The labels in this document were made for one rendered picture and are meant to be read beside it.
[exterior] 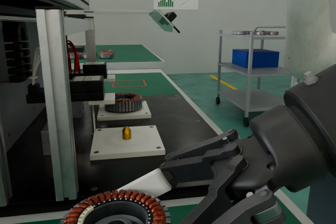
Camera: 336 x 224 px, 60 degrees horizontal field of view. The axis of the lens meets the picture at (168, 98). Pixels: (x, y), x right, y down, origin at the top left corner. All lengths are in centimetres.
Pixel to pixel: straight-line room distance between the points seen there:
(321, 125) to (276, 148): 4
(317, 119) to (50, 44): 33
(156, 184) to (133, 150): 25
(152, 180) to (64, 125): 16
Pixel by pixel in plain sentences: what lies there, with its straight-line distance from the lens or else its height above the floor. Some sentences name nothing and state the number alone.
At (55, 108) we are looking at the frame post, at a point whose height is 91.
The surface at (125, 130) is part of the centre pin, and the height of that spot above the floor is 80.
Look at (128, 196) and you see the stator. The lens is 35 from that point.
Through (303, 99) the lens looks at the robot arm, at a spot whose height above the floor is 97.
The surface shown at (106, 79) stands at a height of 88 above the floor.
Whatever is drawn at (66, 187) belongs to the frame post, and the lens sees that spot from 49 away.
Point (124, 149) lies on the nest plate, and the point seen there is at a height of 78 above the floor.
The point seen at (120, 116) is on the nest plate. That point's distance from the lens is 82.
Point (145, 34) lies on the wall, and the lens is 597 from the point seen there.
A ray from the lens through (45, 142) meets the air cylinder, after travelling 64.
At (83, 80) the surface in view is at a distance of 61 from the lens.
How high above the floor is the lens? 103
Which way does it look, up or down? 14 degrees down
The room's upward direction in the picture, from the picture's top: straight up
